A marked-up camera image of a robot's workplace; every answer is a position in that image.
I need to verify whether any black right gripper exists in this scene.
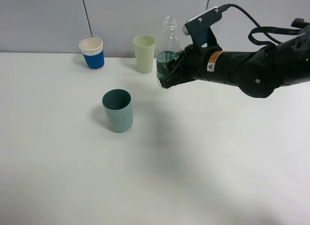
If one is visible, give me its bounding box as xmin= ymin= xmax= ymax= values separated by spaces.
xmin=157 ymin=45 xmax=223 ymax=89

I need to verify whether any clear water bottle green label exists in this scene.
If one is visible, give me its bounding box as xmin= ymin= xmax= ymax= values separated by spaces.
xmin=156 ymin=16 xmax=182 ymax=88

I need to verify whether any teal plastic cup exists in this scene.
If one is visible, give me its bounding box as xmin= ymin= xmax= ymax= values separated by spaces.
xmin=102 ymin=89 xmax=133 ymax=133

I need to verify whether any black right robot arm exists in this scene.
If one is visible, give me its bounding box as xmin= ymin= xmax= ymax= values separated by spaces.
xmin=157 ymin=22 xmax=310 ymax=98

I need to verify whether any light green plastic cup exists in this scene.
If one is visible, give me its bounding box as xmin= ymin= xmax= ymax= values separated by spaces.
xmin=133 ymin=35 xmax=155 ymax=74

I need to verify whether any blue white paper cup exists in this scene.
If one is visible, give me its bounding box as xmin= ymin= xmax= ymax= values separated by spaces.
xmin=79 ymin=37 xmax=105 ymax=71

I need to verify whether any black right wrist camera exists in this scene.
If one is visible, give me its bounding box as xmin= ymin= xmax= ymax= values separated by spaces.
xmin=182 ymin=7 xmax=222 ymax=50

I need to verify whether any black right camera cable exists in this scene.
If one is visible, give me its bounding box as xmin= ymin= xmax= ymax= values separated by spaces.
xmin=217 ymin=3 xmax=310 ymax=45

